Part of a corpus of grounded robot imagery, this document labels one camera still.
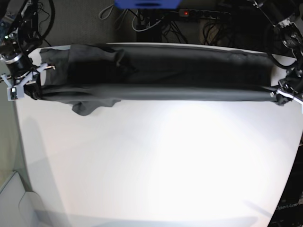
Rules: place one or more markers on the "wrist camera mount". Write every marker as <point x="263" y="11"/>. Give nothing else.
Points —
<point x="287" y="94"/>
<point x="21" y="85"/>

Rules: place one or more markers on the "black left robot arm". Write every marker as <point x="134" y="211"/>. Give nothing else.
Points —
<point x="286" y="17"/>

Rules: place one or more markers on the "black power strip red light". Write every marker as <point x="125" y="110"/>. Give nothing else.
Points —
<point x="197" y="14"/>

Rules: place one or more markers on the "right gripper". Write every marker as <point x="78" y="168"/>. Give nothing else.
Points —
<point x="23" y="80"/>

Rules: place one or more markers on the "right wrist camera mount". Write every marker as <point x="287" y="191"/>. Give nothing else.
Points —
<point x="21" y="85"/>

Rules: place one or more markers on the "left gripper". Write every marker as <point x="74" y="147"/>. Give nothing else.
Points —
<point x="288" y="89"/>

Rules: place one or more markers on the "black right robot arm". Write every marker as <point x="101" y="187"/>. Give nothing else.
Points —
<point x="19" y="36"/>

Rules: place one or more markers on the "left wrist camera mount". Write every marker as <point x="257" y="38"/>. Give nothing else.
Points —
<point x="287" y="94"/>

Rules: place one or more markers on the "dark grey t-shirt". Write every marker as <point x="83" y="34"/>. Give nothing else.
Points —
<point x="93" y="76"/>

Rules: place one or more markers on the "blue box overhead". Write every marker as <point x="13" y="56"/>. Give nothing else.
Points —
<point x="147" y="4"/>

